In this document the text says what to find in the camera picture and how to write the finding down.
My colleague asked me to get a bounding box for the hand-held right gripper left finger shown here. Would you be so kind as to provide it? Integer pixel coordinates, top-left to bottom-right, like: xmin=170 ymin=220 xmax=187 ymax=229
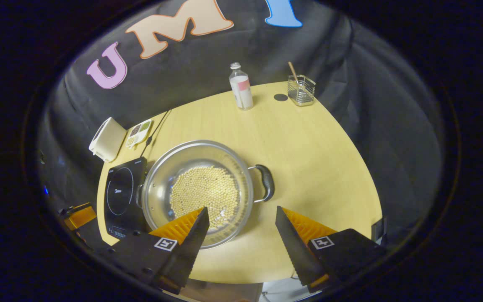
xmin=99 ymin=206 xmax=210 ymax=295

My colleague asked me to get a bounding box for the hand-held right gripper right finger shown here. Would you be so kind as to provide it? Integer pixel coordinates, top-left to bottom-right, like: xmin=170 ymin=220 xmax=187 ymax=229
xmin=275 ymin=206 xmax=389 ymax=293

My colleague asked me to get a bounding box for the black induction cooktop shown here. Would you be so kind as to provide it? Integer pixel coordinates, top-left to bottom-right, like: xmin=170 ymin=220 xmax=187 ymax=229
xmin=104 ymin=156 xmax=150 ymax=240

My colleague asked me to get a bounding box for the steel pot with black handles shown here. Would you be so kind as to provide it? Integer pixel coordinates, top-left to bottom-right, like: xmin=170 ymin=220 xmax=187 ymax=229
xmin=136 ymin=140 xmax=275 ymax=250

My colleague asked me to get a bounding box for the pile of yellow soybeans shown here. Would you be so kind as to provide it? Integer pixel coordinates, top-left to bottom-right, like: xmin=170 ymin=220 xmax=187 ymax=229
xmin=169 ymin=166 xmax=241 ymax=229

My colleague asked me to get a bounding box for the white toaster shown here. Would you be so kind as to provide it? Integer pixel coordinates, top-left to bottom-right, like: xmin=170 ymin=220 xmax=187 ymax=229
xmin=88 ymin=117 xmax=127 ymax=163

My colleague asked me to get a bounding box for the white divided dish of beans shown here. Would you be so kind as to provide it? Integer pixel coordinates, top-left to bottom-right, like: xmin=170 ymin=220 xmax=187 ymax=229
xmin=125 ymin=119 xmax=153 ymax=148

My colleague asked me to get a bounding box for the clear bottle with pink label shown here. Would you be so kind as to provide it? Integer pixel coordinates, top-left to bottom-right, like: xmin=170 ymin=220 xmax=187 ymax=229
xmin=229 ymin=62 xmax=254 ymax=111

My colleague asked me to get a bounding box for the wooden stick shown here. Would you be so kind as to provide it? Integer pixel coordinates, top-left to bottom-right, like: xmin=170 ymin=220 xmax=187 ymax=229
xmin=288 ymin=62 xmax=305 ymax=91

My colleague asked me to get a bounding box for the black table edge bracket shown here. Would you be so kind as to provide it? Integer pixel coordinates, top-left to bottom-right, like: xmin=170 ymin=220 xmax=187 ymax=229
xmin=371 ymin=217 xmax=388 ymax=243

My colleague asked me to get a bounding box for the black power cable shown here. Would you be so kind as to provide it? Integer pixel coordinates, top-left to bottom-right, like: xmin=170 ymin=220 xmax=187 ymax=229
xmin=140 ymin=110 xmax=172 ymax=158

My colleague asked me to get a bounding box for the wire mesh holder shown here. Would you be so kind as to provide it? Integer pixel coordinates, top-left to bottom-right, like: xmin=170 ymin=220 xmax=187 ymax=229
xmin=288 ymin=75 xmax=317 ymax=107

